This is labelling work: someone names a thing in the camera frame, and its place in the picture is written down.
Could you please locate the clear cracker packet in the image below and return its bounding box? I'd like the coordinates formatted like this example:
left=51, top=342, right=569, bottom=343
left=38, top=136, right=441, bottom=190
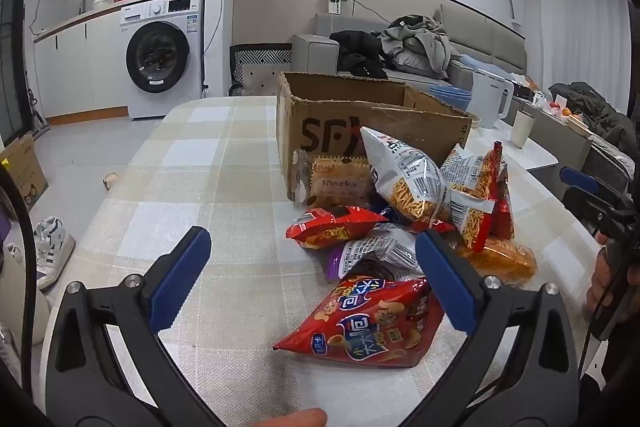
left=291, top=148, right=377, bottom=209

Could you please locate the red-edged noodle snack bag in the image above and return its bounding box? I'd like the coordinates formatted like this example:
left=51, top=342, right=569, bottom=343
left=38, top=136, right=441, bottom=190
left=440, top=140, right=516, bottom=254

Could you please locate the white washing machine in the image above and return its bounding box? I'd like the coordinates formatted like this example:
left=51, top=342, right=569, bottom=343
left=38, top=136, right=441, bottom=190
left=119, top=0, right=207, bottom=120

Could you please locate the black cable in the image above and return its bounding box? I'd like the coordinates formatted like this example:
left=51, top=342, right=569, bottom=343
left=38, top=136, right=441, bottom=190
left=0, top=166, right=42, bottom=360
left=577, top=304, right=603, bottom=385

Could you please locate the person's right forearm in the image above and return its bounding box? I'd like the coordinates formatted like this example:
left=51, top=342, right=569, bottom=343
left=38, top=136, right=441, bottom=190
left=582, top=327, right=640, bottom=427

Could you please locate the printed cardboard floor box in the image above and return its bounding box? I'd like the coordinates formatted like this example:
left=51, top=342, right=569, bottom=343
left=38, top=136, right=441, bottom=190
left=0, top=133, right=50, bottom=214

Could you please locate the white marble side table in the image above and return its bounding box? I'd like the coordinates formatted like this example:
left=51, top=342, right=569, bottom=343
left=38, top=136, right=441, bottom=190
left=465, top=122, right=559, bottom=188

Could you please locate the small red snack packet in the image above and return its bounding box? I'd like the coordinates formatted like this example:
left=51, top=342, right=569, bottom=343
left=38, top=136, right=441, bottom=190
left=285, top=205, right=390, bottom=251

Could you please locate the person's right hand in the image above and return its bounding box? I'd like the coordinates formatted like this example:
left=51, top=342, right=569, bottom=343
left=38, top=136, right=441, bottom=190
left=585, top=251, right=621, bottom=323

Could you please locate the white electric kettle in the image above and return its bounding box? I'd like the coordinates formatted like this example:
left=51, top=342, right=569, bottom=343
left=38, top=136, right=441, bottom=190
left=470, top=70, right=515, bottom=130

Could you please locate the silver purple snack packet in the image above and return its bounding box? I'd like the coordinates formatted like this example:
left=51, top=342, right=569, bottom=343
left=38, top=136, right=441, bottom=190
left=324, top=224, right=428, bottom=284

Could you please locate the dark glass door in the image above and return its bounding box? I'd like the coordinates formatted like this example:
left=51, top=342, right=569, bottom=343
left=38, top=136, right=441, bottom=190
left=0, top=0, right=32, bottom=142

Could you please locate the grey chair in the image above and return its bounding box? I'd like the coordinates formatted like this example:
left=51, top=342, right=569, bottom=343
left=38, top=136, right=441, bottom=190
left=581, top=134, right=634, bottom=196

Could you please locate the dark jacket on chair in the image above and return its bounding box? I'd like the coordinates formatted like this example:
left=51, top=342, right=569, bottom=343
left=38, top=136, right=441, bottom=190
left=547, top=81, right=639, bottom=148

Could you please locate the patterned black white mat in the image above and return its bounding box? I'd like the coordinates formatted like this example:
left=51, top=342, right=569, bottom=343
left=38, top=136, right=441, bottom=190
left=228, top=42, right=294, bottom=97

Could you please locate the white kitchen counter cabinet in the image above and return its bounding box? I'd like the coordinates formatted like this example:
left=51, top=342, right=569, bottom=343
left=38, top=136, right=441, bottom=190
left=32, top=2, right=131, bottom=125

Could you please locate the white sneaker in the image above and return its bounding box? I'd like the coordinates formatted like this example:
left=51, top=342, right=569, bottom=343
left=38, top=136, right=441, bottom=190
left=31, top=216, right=77, bottom=291

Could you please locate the large red chip bag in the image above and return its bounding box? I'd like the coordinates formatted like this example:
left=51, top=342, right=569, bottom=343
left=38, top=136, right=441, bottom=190
left=273, top=276, right=447, bottom=369

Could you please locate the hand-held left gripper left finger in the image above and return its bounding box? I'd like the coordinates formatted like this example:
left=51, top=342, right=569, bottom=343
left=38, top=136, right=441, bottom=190
left=45, top=226, right=221, bottom=427

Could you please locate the blue snack packet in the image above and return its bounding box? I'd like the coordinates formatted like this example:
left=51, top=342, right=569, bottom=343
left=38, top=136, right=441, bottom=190
left=374, top=205, right=403, bottom=226

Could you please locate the orange snack packet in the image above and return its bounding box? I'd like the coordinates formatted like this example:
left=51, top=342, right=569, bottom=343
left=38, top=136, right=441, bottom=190
left=454, top=234, right=537, bottom=286

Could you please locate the beige cup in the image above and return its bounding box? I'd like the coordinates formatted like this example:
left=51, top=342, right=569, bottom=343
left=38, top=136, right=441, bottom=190
left=510, top=109, right=537, bottom=150

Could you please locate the large white noodle snack bag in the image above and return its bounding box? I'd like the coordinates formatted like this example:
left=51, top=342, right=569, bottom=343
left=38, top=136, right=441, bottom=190
left=360, top=126, right=453, bottom=228

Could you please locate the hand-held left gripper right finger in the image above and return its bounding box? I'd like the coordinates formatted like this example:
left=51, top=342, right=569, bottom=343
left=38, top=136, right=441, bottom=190
left=400, top=229, right=581, bottom=427

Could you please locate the grey clothes pile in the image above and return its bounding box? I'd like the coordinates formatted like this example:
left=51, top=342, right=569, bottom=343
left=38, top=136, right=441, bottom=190
left=377, top=13, right=462, bottom=78

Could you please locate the person's left hand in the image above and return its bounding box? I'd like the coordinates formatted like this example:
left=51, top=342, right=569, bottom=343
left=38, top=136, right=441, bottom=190
left=279, top=408, right=328, bottom=427

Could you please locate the light blue pillow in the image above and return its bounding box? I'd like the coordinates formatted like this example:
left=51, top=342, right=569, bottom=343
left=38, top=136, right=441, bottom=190
left=459, top=54, right=497, bottom=74

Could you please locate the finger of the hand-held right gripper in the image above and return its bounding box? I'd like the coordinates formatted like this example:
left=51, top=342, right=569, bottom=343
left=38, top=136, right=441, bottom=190
left=559, top=166, right=632, bottom=210
left=565, top=187, right=610, bottom=235

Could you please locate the brown cardboard box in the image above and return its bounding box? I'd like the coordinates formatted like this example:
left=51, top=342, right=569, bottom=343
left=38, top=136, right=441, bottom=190
left=275, top=71, right=473, bottom=208

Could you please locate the black jacket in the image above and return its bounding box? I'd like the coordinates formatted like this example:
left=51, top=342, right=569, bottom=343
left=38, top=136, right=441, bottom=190
left=329, top=30, right=397, bottom=80

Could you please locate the grey sofa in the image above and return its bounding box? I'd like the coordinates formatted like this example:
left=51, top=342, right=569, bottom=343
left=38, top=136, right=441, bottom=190
left=291, top=4, right=529, bottom=94

